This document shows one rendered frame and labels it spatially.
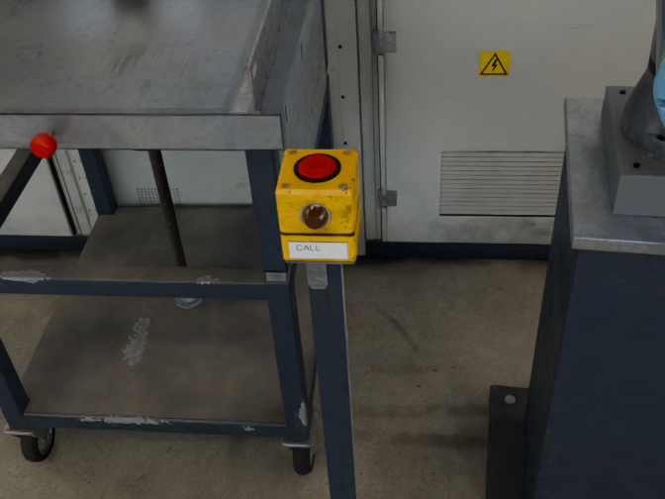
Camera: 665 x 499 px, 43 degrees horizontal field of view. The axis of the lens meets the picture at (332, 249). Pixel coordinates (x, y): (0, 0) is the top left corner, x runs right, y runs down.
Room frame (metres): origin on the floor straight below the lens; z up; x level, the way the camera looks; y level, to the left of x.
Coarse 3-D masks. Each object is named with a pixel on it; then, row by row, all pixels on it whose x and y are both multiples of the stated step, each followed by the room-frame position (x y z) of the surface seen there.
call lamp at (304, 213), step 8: (304, 208) 0.68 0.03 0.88; (312, 208) 0.67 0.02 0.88; (320, 208) 0.67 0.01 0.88; (328, 208) 0.67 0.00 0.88; (304, 216) 0.67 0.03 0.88; (312, 216) 0.67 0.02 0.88; (320, 216) 0.67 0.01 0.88; (328, 216) 0.67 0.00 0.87; (304, 224) 0.68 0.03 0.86; (312, 224) 0.66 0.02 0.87; (320, 224) 0.66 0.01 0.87; (328, 224) 0.67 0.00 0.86
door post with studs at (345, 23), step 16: (336, 0) 1.59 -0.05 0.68; (352, 0) 1.58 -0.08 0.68; (336, 16) 1.59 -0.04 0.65; (352, 16) 1.58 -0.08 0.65; (352, 32) 1.58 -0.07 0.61; (352, 48) 1.58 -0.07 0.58; (352, 64) 1.58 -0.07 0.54; (352, 80) 1.58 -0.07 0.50; (352, 96) 1.58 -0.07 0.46; (352, 112) 1.58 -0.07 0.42; (352, 128) 1.59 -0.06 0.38; (352, 144) 1.59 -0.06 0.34
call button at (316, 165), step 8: (304, 160) 0.72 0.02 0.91; (312, 160) 0.72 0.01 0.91; (320, 160) 0.72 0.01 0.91; (328, 160) 0.72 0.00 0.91; (304, 168) 0.71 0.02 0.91; (312, 168) 0.71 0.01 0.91; (320, 168) 0.71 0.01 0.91; (328, 168) 0.71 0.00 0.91; (312, 176) 0.70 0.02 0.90; (320, 176) 0.70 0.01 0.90
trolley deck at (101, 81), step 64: (0, 0) 1.32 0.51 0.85; (64, 0) 1.30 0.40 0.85; (128, 0) 1.29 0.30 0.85; (192, 0) 1.27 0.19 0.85; (256, 0) 1.25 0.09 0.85; (0, 64) 1.10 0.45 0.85; (64, 64) 1.09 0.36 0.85; (128, 64) 1.07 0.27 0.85; (192, 64) 1.06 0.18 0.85; (0, 128) 0.97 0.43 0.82; (64, 128) 0.96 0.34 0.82; (128, 128) 0.94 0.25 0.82; (192, 128) 0.93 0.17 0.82; (256, 128) 0.92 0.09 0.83
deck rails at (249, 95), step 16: (272, 0) 1.11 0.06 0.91; (288, 0) 1.23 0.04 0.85; (272, 16) 1.09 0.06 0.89; (256, 32) 1.14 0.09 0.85; (272, 32) 1.08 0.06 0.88; (256, 48) 0.97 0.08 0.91; (272, 48) 1.07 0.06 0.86; (256, 64) 0.96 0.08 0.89; (272, 64) 1.04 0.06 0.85; (240, 80) 1.00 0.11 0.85; (256, 80) 0.95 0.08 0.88; (240, 96) 0.96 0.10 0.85; (256, 96) 0.94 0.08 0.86; (240, 112) 0.92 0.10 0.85; (256, 112) 0.92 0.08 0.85
